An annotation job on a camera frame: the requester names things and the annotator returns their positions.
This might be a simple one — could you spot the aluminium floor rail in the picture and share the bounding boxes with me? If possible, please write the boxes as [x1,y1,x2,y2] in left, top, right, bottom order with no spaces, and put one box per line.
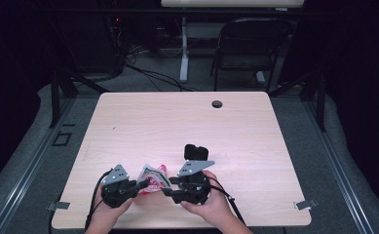
[301,97,377,234]
[0,97,78,234]

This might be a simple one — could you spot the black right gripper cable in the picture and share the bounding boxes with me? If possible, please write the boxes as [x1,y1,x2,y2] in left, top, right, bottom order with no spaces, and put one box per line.
[208,176,246,226]

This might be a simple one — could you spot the dark equipment cabinet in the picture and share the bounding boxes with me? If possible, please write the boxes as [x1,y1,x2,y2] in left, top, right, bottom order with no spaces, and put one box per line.
[61,13,127,75]

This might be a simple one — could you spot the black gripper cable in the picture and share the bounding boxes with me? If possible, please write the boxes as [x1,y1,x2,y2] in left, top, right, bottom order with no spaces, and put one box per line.
[208,176,246,226]
[84,169,113,232]

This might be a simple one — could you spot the grey metal table bracket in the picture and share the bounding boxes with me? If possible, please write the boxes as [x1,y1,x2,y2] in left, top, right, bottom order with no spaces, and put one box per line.
[293,198,319,212]
[46,201,71,212]

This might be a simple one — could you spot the person's left hand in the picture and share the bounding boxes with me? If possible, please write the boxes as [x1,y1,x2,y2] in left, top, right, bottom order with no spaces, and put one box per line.
[91,186,135,225]

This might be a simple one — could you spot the white desk leg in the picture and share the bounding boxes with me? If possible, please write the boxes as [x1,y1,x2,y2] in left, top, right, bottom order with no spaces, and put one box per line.
[178,16,191,83]

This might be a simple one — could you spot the black folding chair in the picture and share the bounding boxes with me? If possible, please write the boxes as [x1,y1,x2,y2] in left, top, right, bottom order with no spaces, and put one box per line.
[208,17,291,94]

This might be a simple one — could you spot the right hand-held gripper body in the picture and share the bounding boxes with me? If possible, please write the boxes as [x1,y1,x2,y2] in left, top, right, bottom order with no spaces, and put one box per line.
[173,159,216,206]

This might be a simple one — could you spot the person's right hand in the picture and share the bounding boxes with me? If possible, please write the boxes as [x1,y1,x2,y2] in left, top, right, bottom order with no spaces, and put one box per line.
[179,171,236,229]

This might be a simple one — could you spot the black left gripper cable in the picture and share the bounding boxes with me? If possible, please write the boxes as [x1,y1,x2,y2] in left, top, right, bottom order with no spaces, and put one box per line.
[84,169,113,232]

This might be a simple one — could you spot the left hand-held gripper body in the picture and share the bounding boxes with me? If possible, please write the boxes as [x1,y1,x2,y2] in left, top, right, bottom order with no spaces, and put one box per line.
[99,163,140,210]

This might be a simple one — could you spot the red and white plastic bag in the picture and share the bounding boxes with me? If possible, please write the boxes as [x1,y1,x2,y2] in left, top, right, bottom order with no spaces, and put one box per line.
[135,163,172,196]

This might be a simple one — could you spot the black metal stand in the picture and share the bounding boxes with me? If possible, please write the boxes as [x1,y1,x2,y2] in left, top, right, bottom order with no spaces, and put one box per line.
[268,62,328,133]
[48,62,109,130]

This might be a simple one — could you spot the black floor cables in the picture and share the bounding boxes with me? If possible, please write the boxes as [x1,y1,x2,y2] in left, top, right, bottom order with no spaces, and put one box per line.
[124,45,199,93]

